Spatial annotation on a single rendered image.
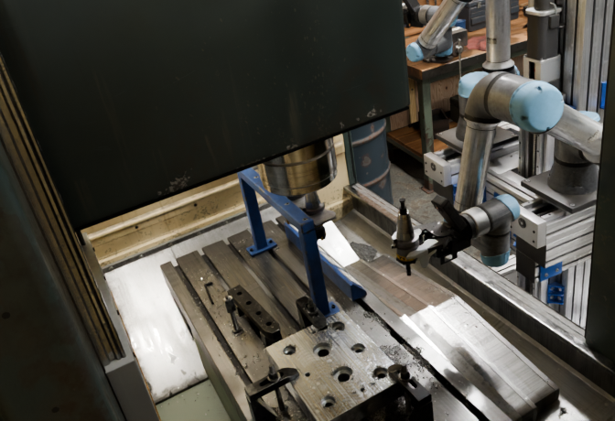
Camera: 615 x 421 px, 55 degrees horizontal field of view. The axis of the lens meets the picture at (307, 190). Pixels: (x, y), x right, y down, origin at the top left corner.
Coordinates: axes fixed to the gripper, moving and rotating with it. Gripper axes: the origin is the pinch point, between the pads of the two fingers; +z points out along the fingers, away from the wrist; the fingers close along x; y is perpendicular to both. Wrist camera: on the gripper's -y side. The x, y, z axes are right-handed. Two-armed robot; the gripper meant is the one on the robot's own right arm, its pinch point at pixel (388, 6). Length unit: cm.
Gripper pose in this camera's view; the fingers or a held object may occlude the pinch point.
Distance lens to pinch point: 268.7
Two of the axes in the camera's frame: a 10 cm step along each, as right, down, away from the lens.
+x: 7.6, -5.1, 4.0
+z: -5.9, -3.0, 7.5
